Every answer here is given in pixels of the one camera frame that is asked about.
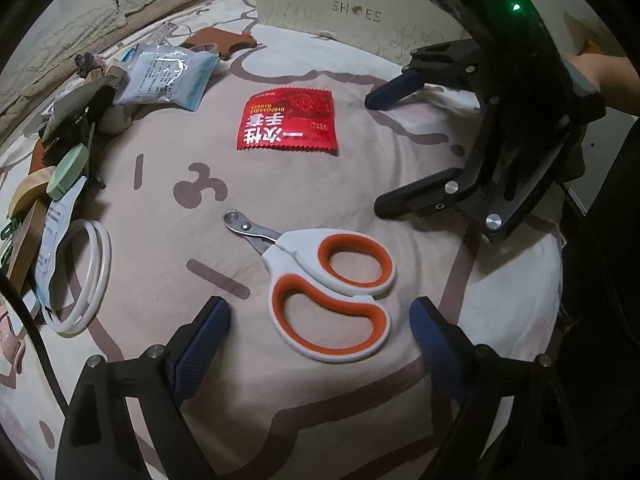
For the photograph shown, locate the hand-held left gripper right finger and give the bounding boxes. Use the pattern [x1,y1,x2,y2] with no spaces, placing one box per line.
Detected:
[409,296,591,480]

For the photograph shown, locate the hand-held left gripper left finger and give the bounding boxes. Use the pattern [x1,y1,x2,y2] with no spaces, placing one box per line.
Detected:
[56,296,232,480]

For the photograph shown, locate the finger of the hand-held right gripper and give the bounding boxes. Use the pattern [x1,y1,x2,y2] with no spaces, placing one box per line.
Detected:
[365,37,483,111]
[374,166,482,222]

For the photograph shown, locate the red glove packet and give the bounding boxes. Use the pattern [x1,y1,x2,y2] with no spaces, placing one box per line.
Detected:
[236,87,340,156]

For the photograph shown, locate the white orange scissors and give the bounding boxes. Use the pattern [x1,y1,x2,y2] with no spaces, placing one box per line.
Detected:
[222,210,397,363]

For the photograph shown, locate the white shoe box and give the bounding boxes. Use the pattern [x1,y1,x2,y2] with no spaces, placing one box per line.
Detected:
[252,0,481,68]

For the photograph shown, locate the white ring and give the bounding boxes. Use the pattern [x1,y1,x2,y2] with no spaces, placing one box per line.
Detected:
[47,222,103,328]
[42,219,112,334]

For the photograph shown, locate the person's right forearm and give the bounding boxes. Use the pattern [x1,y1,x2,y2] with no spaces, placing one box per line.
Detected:
[570,54,640,96]

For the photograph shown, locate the printed blanket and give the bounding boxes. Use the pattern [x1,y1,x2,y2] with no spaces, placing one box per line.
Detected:
[0,0,566,480]

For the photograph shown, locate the white paper packet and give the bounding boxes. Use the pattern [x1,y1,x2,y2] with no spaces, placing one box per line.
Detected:
[34,180,90,313]

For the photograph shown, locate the brown leather case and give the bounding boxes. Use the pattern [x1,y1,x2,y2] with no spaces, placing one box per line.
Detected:
[180,27,258,61]

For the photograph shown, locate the brown wooden block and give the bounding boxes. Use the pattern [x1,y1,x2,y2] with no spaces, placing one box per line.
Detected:
[9,200,51,291]

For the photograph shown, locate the green clip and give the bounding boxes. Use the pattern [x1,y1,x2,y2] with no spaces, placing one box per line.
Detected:
[0,217,21,267]

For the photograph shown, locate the clear plastic bag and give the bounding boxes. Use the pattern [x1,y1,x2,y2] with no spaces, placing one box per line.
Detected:
[150,22,193,47]

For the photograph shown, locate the blue white plastic packet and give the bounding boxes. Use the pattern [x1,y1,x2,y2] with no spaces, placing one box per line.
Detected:
[114,44,221,112]

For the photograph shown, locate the wooden arch block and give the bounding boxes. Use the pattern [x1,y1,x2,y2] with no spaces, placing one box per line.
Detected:
[7,167,56,218]

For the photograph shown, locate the purple figurine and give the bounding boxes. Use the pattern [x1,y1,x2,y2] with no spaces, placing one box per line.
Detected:
[75,52,107,78]

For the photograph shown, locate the grey quilted pillow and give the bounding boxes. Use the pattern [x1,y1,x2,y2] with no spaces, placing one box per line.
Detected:
[0,0,132,128]

